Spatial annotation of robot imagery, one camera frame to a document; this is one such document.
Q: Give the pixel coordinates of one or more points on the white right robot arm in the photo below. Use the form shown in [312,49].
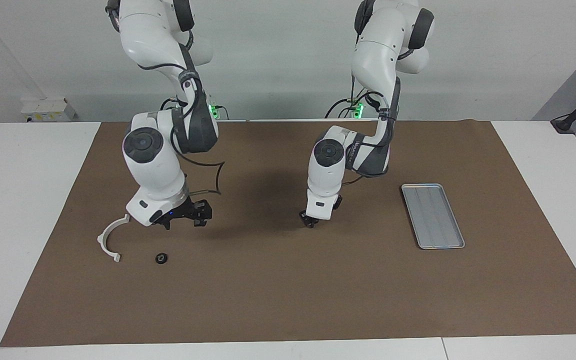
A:
[153,170]

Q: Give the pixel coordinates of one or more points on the brown table mat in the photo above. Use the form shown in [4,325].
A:
[318,290]

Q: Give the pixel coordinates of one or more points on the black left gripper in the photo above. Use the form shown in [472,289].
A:
[337,202]

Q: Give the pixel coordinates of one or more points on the silver metal tray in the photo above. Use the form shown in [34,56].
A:
[433,215]

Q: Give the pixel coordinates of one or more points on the black bearing gear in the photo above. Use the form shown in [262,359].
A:
[309,224]
[162,258]

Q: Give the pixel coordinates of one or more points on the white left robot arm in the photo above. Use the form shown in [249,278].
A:
[378,50]

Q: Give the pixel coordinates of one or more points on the white semicircular plastic bracket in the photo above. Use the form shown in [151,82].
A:
[102,239]

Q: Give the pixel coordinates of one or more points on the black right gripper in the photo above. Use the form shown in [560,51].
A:
[178,214]

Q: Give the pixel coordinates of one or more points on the white box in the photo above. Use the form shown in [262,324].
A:
[48,107]

